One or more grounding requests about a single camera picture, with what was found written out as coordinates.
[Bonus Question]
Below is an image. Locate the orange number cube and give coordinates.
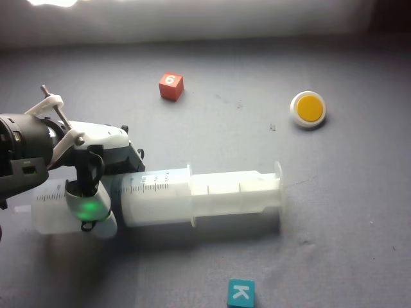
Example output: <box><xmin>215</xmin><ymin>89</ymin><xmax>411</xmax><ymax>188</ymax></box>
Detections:
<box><xmin>158</xmin><ymin>72</ymin><xmax>184</xmax><ymax>103</ymax></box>

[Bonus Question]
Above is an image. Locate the yellow button with white rim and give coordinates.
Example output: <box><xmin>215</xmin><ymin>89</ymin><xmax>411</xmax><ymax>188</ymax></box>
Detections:
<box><xmin>289</xmin><ymin>90</ymin><xmax>327</xmax><ymax>130</ymax></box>

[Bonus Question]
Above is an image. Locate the grey table cloth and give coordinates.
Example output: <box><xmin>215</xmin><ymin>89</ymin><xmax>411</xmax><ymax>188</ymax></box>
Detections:
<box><xmin>0</xmin><ymin>38</ymin><xmax>411</xmax><ymax>308</ymax></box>

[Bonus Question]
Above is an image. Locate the blue letter K cube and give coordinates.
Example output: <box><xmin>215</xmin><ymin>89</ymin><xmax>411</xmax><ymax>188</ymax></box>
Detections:
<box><xmin>226</xmin><ymin>278</ymin><xmax>257</xmax><ymax>308</ymax></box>

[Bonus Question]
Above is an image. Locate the large clear plastic syringe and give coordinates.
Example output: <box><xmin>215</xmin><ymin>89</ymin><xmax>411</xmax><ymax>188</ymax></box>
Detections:
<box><xmin>31</xmin><ymin>160</ymin><xmax>285</xmax><ymax>237</ymax></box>

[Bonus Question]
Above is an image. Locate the white foam board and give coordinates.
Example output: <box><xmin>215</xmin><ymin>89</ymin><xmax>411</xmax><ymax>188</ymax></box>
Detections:
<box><xmin>0</xmin><ymin>0</ymin><xmax>376</xmax><ymax>49</ymax></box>

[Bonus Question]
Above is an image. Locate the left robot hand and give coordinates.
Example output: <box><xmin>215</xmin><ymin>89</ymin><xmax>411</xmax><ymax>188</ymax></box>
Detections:
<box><xmin>64</xmin><ymin>121</ymin><xmax>147</xmax><ymax>240</ymax></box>

